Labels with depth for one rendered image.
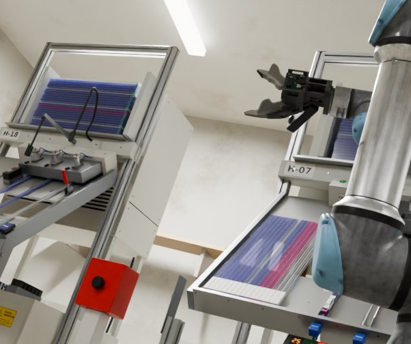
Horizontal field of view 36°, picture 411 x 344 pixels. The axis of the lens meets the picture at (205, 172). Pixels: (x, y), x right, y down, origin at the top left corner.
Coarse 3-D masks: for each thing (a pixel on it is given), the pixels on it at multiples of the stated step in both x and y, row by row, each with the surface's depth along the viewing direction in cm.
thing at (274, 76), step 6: (276, 66) 158; (258, 72) 163; (264, 72) 163; (270, 72) 161; (276, 72) 160; (264, 78) 163; (270, 78) 161; (276, 78) 161; (282, 78) 159; (276, 84) 160; (282, 84) 160
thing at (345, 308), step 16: (304, 288) 175; (320, 288) 175; (288, 304) 168; (304, 304) 168; (320, 304) 167; (336, 304) 167; (352, 304) 166; (368, 304) 166; (352, 320) 160; (368, 320) 160; (384, 320) 159
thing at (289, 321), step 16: (208, 304) 174; (224, 304) 172; (240, 304) 169; (256, 304) 166; (272, 304) 165; (240, 320) 171; (256, 320) 168; (272, 320) 166; (288, 320) 163; (304, 320) 161; (320, 320) 158; (336, 320) 157; (304, 336) 163; (320, 336) 160; (336, 336) 158; (352, 336) 156; (368, 336) 154; (384, 336) 151
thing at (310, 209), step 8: (288, 200) 229; (296, 200) 228; (304, 200) 228; (312, 200) 228; (320, 200) 227; (280, 208) 223; (288, 208) 223; (296, 208) 222; (304, 208) 222; (312, 208) 221; (320, 208) 221; (328, 208) 220; (288, 216) 217; (296, 216) 216; (304, 216) 216; (312, 216) 216
